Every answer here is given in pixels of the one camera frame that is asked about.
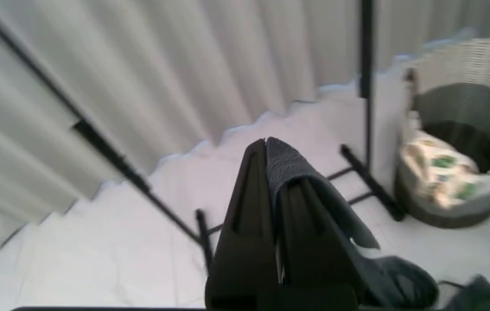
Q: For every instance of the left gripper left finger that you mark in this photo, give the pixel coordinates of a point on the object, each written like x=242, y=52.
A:
x=244, y=242

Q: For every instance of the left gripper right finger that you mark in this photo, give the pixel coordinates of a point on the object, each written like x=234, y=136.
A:
x=309, y=259

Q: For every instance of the dark grey shirt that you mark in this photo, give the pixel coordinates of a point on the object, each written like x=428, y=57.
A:
x=288, y=164

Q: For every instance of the black clothes rack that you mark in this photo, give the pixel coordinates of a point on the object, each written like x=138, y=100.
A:
x=110, y=154

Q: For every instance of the white laundry basket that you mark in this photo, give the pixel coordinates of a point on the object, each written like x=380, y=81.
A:
x=465, y=65

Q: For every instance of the cream printed garment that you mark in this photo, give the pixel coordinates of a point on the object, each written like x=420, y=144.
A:
x=439, y=173

